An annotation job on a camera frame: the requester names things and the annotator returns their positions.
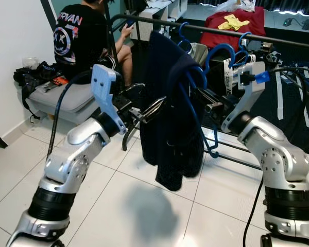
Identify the blue plastic hanger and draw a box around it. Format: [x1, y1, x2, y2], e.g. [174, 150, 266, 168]
[178, 22, 191, 44]
[178, 67, 220, 159]
[205, 32, 253, 73]

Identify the navy blue shirt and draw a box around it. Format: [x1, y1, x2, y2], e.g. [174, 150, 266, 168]
[140, 30, 205, 192]

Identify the red cloth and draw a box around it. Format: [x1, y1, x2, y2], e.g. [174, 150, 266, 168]
[200, 6, 267, 51]

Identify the black metal clothes rack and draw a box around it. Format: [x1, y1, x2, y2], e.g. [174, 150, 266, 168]
[109, 13, 309, 173]

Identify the person in black shirt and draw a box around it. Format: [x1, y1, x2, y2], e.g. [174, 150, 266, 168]
[53, 0, 137, 85]

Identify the grey cushioned bench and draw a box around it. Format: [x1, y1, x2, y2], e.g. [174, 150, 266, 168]
[27, 77, 98, 124]

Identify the yellow cloth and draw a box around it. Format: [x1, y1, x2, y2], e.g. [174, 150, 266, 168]
[218, 14, 250, 30]

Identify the white shelf unit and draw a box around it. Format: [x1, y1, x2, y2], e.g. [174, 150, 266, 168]
[136, 0, 188, 42]

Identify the white plastic bag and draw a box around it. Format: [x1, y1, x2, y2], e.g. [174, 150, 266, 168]
[219, 0, 255, 12]

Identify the clear plastic container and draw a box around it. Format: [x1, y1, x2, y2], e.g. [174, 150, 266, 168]
[22, 57, 40, 70]

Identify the dark pleated curtain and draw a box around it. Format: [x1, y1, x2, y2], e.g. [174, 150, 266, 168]
[188, 0, 309, 15]

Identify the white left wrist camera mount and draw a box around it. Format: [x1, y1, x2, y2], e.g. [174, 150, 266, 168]
[92, 64, 122, 134]

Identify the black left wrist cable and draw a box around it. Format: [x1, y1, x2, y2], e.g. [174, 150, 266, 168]
[46, 71, 94, 157]

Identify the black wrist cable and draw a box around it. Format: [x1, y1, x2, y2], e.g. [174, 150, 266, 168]
[46, 71, 94, 157]
[242, 190, 263, 247]

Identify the black strap bag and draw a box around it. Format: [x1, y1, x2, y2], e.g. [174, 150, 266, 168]
[13, 62, 73, 119]

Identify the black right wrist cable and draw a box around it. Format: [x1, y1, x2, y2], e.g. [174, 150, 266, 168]
[242, 190, 263, 247]

